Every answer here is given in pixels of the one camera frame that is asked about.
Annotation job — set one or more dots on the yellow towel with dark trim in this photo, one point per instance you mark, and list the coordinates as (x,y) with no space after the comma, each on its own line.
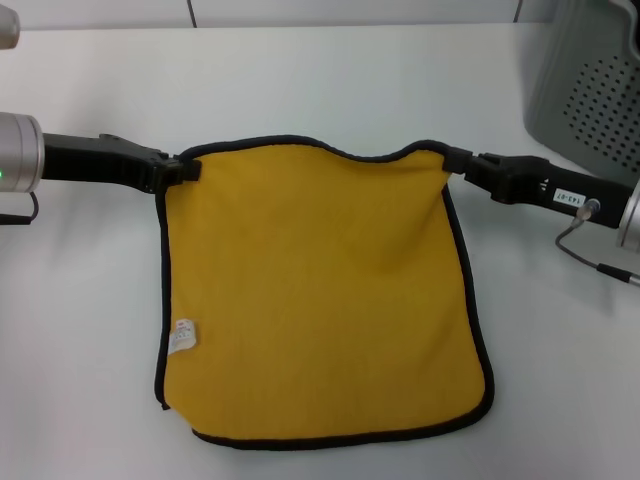
(325,275)

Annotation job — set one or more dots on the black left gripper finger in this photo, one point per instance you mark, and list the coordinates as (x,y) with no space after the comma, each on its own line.
(182,171)

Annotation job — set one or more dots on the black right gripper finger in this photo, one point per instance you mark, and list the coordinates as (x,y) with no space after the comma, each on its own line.
(467,164)

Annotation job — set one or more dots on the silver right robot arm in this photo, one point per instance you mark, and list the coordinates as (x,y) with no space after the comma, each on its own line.
(631,220)

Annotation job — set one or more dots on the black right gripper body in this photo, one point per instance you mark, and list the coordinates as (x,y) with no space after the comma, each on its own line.
(550,187)

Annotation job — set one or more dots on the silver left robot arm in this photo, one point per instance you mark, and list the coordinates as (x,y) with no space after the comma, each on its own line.
(20,150)

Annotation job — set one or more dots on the grey perforated storage box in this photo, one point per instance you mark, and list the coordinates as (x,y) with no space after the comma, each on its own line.
(560,100)

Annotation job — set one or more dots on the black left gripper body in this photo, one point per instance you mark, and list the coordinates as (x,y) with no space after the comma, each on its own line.
(95,160)

